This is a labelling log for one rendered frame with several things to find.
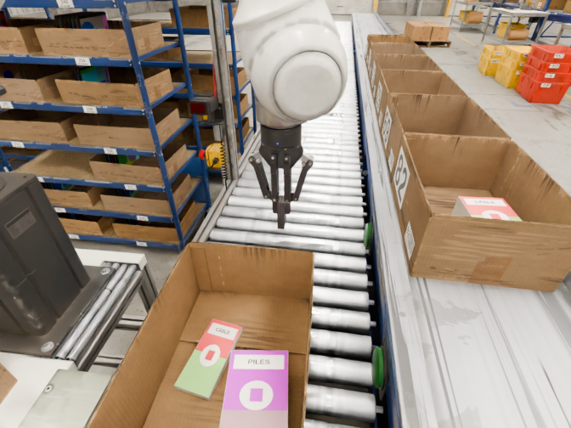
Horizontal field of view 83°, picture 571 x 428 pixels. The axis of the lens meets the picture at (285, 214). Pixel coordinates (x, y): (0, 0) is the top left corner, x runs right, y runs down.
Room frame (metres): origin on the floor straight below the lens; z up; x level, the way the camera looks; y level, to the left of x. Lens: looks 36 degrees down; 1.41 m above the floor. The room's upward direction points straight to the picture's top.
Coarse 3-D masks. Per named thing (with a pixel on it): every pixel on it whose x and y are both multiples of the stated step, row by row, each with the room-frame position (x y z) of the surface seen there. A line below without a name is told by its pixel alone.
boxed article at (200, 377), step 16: (208, 336) 0.41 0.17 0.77; (224, 336) 0.41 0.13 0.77; (208, 352) 0.37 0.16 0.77; (224, 352) 0.37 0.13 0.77; (192, 368) 0.34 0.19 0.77; (208, 368) 0.34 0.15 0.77; (224, 368) 0.34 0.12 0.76; (176, 384) 0.31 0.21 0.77; (192, 384) 0.31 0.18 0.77; (208, 384) 0.31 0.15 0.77; (208, 400) 0.28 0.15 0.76
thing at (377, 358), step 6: (378, 348) 0.34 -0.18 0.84; (372, 354) 0.35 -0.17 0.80; (378, 354) 0.33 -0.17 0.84; (372, 360) 0.33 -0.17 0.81; (378, 360) 0.31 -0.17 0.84; (372, 366) 0.32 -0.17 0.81; (378, 366) 0.31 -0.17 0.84; (372, 372) 0.31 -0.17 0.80; (378, 372) 0.30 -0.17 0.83; (372, 378) 0.31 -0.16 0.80; (378, 378) 0.29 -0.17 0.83; (378, 384) 0.29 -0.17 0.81
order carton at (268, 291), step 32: (192, 256) 0.55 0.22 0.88; (224, 256) 0.54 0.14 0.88; (256, 256) 0.54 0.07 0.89; (288, 256) 0.53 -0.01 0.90; (192, 288) 0.52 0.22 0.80; (224, 288) 0.54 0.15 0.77; (256, 288) 0.54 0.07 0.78; (288, 288) 0.53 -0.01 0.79; (160, 320) 0.38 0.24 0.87; (192, 320) 0.46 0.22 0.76; (224, 320) 0.46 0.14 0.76; (256, 320) 0.46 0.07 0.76; (288, 320) 0.46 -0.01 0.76; (128, 352) 0.29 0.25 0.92; (160, 352) 0.35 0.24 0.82; (192, 352) 0.38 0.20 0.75; (288, 352) 0.38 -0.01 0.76; (128, 384) 0.26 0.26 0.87; (160, 384) 0.31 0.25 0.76; (224, 384) 0.32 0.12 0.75; (288, 384) 0.32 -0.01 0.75; (96, 416) 0.19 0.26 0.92; (128, 416) 0.23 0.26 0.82; (160, 416) 0.25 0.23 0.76; (192, 416) 0.25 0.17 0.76; (288, 416) 0.25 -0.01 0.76
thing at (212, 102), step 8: (200, 96) 1.09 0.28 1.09; (208, 96) 1.08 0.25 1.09; (192, 104) 1.04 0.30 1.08; (200, 104) 1.03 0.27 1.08; (208, 104) 1.05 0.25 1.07; (216, 104) 1.10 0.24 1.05; (192, 112) 1.03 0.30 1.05; (200, 112) 1.03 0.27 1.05; (208, 112) 1.04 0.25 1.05; (208, 120) 1.08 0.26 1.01
